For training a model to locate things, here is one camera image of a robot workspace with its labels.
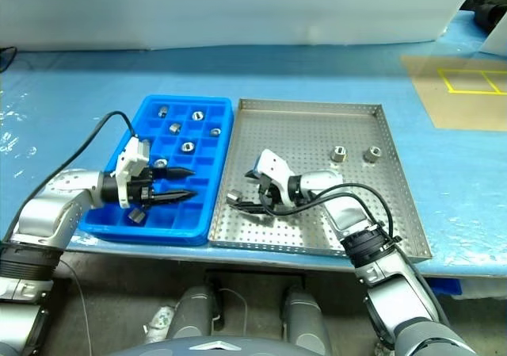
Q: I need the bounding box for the white crumpled floor object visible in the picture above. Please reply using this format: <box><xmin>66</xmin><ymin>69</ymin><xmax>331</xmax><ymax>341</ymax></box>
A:
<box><xmin>142</xmin><ymin>306</ymin><xmax>175</xmax><ymax>341</ymax></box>

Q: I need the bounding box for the blue bin under table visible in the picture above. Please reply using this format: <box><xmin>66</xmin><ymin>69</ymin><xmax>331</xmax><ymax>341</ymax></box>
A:
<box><xmin>427</xmin><ymin>278</ymin><xmax>463</xmax><ymax>297</ymax></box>

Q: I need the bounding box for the perforated metal tray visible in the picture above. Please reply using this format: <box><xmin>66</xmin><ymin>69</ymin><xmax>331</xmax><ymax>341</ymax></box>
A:
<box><xmin>208</xmin><ymin>97</ymin><xmax>433</xmax><ymax>260</ymax></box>

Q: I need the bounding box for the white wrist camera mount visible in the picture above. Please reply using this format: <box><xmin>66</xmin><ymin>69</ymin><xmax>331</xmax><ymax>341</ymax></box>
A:
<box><xmin>114</xmin><ymin>136</ymin><xmax>152</xmax><ymax>209</ymax></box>
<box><xmin>253</xmin><ymin>148</ymin><xmax>298</xmax><ymax>206</ymax></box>

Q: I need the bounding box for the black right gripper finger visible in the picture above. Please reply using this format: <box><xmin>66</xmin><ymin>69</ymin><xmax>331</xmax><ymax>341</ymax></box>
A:
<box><xmin>226</xmin><ymin>195</ymin><xmax>263</xmax><ymax>211</ymax></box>
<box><xmin>239</xmin><ymin>207</ymin><xmax>275</xmax><ymax>224</ymax></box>

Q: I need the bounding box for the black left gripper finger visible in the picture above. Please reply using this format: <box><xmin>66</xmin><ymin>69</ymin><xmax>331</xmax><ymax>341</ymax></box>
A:
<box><xmin>152</xmin><ymin>167</ymin><xmax>196</xmax><ymax>179</ymax></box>
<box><xmin>150</xmin><ymin>189</ymin><xmax>199</xmax><ymax>205</ymax></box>

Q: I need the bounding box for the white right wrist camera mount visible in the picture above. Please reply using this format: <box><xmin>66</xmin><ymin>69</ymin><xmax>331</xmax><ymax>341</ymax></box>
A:
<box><xmin>253</xmin><ymin>148</ymin><xmax>298</xmax><ymax>206</ymax></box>

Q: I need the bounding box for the grey rounded robot leg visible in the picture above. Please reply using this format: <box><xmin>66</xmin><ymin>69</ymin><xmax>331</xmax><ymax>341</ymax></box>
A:
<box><xmin>168</xmin><ymin>284</ymin><xmax>217</xmax><ymax>343</ymax></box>
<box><xmin>280</xmin><ymin>284</ymin><xmax>330</xmax><ymax>353</ymax></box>

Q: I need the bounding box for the brown cardboard sheet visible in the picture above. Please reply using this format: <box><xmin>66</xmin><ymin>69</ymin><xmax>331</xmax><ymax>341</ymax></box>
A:
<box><xmin>400</xmin><ymin>53</ymin><xmax>507</xmax><ymax>132</ymax></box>

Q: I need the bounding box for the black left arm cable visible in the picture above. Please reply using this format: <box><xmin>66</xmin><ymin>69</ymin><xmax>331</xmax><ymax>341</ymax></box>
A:
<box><xmin>19</xmin><ymin>110</ymin><xmax>139</xmax><ymax>206</ymax></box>

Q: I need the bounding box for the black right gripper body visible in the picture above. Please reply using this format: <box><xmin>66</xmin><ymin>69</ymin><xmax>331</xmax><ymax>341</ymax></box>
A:
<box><xmin>245</xmin><ymin>169</ymin><xmax>284</xmax><ymax>210</ymax></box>

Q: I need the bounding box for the white slanted panel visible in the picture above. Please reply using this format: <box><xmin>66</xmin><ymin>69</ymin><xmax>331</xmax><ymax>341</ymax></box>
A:
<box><xmin>478</xmin><ymin>18</ymin><xmax>507</xmax><ymax>59</ymax></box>

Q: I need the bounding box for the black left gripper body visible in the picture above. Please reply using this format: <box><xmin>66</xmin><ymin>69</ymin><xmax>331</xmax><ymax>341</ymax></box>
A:
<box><xmin>128</xmin><ymin>167</ymin><xmax>159</xmax><ymax>210</ymax></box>

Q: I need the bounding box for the thin white wire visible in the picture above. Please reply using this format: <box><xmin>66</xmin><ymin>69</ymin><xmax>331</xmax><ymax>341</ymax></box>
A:
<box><xmin>216</xmin><ymin>287</ymin><xmax>249</xmax><ymax>313</ymax></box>

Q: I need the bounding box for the thin grey wire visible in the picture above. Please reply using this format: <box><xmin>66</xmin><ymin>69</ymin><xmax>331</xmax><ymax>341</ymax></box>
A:
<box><xmin>59</xmin><ymin>258</ymin><xmax>88</xmax><ymax>321</ymax></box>

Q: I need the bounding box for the dark grey robot chest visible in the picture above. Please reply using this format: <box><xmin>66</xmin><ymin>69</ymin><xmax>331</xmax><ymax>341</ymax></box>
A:
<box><xmin>114</xmin><ymin>334</ymin><xmax>314</xmax><ymax>356</ymax></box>

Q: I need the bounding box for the blue plastic compartment tray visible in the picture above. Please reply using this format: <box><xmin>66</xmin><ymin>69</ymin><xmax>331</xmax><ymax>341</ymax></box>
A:
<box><xmin>77</xmin><ymin>94</ymin><xmax>234</xmax><ymax>247</ymax></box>

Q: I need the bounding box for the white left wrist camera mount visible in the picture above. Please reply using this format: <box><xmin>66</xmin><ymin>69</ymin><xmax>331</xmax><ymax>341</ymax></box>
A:
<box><xmin>114</xmin><ymin>136</ymin><xmax>152</xmax><ymax>209</ymax></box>

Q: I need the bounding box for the white foam board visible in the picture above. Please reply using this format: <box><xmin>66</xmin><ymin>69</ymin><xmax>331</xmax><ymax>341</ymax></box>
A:
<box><xmin>0</xmin><ymin>0</ymin><xmax>482</xmax><ymax>52</ymax></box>

